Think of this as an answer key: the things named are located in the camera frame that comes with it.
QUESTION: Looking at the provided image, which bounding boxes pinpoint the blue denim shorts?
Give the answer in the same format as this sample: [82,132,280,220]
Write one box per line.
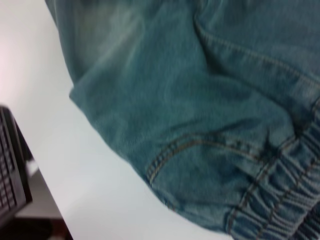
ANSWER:
[44,0,320,240]

